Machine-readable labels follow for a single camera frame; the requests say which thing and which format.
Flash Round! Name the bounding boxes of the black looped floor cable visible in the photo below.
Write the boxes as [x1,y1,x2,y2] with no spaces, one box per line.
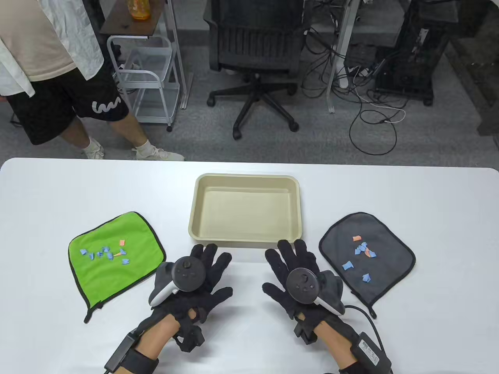
[349,110,398,155]

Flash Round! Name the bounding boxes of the black box under desk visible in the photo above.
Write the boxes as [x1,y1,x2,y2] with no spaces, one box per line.
[345,42,378,67]

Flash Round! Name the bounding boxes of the black left wrist sensor box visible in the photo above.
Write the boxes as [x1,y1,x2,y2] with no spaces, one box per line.
[104,333,137,370]

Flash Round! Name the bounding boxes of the black wrist sensor box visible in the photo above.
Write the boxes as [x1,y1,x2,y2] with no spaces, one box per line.
[104,333,137,370]
[351,331,392,370]

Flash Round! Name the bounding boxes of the black left wrist strap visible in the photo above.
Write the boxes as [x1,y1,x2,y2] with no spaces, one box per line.
[125,349,159,374]

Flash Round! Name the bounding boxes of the black glove module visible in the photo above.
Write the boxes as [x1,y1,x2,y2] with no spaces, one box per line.
[172,325,205,353]
[294,316,316,345]

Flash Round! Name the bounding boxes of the person's left hand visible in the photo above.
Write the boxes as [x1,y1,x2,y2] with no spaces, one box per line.
[150,243,234,332]

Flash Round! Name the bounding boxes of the orange bottle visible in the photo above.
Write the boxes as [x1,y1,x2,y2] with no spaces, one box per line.
[129,0,150,21]

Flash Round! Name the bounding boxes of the black computer tower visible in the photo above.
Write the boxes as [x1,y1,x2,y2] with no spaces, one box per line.
[374,0,458,106]

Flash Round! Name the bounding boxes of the person's right hand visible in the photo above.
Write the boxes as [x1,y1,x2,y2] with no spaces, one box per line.
[262,239,336,328]

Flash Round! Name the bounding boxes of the black sensor cable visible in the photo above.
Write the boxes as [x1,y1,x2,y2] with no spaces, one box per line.
[345,305,380,339]

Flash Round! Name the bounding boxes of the black right wrist sensor box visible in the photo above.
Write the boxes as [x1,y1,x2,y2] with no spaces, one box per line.
[351,331,392,370]

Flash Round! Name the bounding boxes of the brown wooden side table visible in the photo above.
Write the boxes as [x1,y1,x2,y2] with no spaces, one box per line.
[99,0,166,37]

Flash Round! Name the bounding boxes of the black office chair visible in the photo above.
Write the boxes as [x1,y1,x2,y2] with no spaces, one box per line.
[203,0,312,140]

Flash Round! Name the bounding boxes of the black left glove module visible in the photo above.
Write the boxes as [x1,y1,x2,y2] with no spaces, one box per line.
[172,325,205,353]

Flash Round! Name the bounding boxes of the paper scraps from green cloth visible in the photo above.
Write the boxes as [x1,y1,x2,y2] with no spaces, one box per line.
[80,239,130,265]

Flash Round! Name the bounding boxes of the paper scraps from grey cloth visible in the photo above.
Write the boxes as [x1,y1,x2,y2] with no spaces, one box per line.
[342,235,378,283]

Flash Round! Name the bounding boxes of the tangle of black cables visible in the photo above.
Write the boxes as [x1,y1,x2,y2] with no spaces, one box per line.
[302,0,410,109]

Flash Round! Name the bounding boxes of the grey right hand controller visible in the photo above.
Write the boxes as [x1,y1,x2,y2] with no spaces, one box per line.
[287,269,345,315]

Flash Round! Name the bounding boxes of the white desk leg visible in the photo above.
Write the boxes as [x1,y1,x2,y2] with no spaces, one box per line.
[326,0,361,113]
[163,0,194,110]

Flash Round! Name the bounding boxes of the beige plastic tray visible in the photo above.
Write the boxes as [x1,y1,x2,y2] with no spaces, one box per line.
[188,173,304,250]

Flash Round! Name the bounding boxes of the grey left hand controller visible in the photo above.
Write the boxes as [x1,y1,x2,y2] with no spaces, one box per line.
[149,256,205,306]

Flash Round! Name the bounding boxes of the grey and blue hand towel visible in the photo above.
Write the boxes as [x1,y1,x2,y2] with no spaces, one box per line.
[319,212,416,319]

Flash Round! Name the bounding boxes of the white metal cart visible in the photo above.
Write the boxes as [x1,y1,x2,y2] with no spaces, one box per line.
[107,35,180,132]

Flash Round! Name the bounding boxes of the white floor cable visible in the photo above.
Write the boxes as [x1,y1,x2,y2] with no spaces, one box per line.
[353,84,407,125]

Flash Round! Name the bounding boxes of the green hand towel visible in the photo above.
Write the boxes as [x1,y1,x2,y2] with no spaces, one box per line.
[68,212,167,324]

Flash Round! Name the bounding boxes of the black right glove module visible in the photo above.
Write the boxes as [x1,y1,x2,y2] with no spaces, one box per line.
[294,316,316,345]

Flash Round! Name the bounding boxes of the grey hand controller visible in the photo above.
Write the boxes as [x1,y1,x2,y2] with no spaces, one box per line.
[149,256,205,306]
[287,269,345,315]

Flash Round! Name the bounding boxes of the white sneaker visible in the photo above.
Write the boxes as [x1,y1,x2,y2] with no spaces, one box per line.
[84,137,105,159]
[132,140,184,161]

